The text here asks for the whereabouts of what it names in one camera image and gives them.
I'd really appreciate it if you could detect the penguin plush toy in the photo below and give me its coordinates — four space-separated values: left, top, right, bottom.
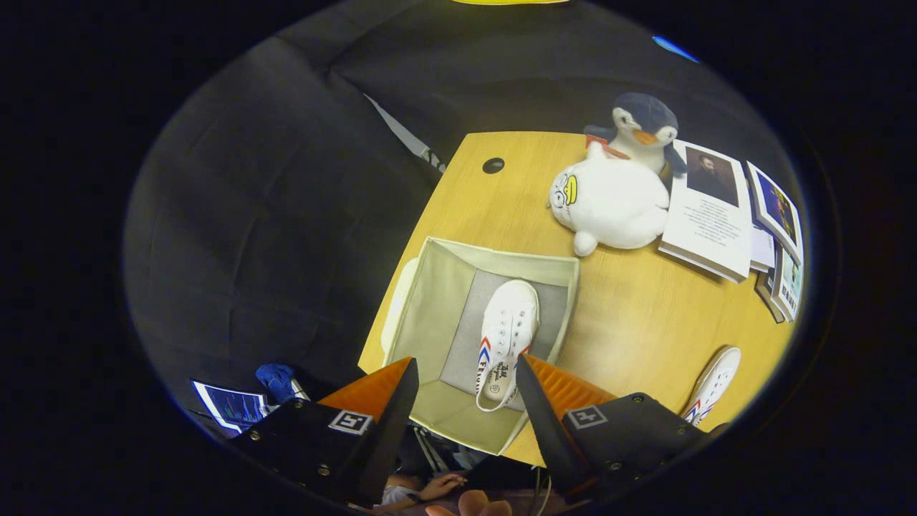
584 92 687 176

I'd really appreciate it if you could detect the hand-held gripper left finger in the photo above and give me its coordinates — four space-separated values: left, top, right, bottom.
229 356 420 506

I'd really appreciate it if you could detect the plain white book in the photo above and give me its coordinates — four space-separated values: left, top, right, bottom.
749 222 777 273

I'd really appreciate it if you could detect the blue lit monitor screen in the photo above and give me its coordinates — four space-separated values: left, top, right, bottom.
190 378 272 436

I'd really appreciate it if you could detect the grey storage box lid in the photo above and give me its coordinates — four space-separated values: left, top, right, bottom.
380 257 420 353

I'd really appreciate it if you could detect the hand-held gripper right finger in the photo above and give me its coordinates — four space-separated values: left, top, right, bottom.
516 353 717 502

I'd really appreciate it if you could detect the grey fabric storage box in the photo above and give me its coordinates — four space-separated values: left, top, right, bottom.
383 236 581 457

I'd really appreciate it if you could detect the book with blue picture cover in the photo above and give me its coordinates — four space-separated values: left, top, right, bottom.
745 161 805 266

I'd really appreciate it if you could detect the white book with portrait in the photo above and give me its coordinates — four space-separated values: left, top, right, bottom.
658 140 753 284

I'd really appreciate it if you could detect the person's dark clothing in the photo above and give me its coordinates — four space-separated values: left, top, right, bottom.
401 423 545 495

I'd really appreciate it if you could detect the book with pale green cover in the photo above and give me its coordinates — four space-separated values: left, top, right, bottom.
770 244 803 322

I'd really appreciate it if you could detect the blue cloth object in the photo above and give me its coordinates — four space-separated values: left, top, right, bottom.
255 363 298 403

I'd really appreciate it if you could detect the white canvas shoe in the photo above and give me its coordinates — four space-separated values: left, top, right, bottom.
681 347 742 425
475 279 540 414

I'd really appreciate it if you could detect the white plush toy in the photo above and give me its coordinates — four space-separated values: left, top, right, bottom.
549 143 671 257

